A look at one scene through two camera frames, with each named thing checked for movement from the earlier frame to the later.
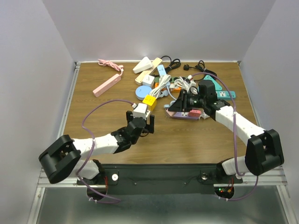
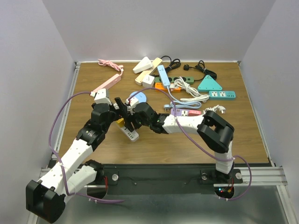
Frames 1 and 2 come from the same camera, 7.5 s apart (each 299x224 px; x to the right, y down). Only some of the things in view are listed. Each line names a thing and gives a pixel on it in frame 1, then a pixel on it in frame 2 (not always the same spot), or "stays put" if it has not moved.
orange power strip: [174, 90] stays put
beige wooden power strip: [139, 79] stays put
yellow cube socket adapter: [151, 101] -> [120, 122]
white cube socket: [148, 80] stays put
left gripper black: [149, 128] -> [117, 112]
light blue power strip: [161, 70] stays put
